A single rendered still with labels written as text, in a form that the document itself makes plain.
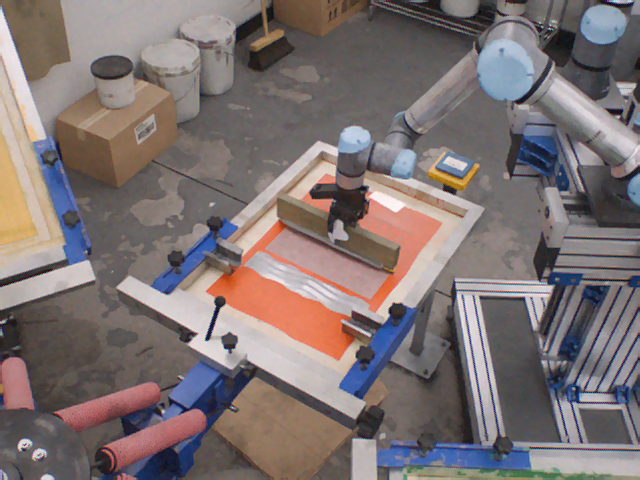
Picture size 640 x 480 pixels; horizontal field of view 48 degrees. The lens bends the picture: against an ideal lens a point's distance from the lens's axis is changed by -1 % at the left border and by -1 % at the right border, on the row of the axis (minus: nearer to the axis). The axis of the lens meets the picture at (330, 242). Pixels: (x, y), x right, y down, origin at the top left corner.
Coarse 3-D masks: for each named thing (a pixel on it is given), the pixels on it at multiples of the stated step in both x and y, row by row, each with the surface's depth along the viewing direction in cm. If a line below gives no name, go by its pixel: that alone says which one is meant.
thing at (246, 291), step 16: (368, 192) 225; (368, 208) 219; (272, 240) 207; (288, 240) 208; (304, 240) 208; (272, 256) 203; (288, 256) 203; (304, 256) 203; (320, 256) 204; (240, 272) 198; (256, 272) 198; (304, 272) 199; (208, 288) 193; (224, 288) 193; (240, 288) 194; (256, 288) 194; (272, 288) 194; (240, 304) 190; (256, 304) 190; (272, 304) 190; (272, 320) 186
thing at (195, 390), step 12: (192, 372) 163; (204, 372) 163; (216, 372) 163; (180, 384) 160; (192, 384) 161; (204, 384) 161; (168, 396) 158; (180, 396) 158; (192, 396) 158; (204, 396) 160; (192, 408) 158
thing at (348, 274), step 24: (384, 216) 217; (408, 216) 218; (408, 240) 210; (336, 264) 202; (360, 264) 202; (408, 264) 203; (360, 288) 196; (384, 288) 196; (288, 312) 188; (312, 312) 189; (288, 336) 183; (312, 336) 183; (336, 336) 183
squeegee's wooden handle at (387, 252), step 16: (288, 208) 206; (304, 208) 203; (304, 224) 206; (320, 224) 203; (336, 240) 203; (352, 240) 199; (368, 240) 196; (384, 240) 195; (368, 256) 199; (384, 256) 196
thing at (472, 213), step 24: (288, 168) 225; (264, 192) 217; (408, 192) 224; (432, 192) 220; (240, 216) 208; (480, 216) 215; (456, 240) 206; (432, 264) 198; (432, 288) 196; (264, 336) 178; (288, 360) 173; (312, 360) 173; (336, 384) 169
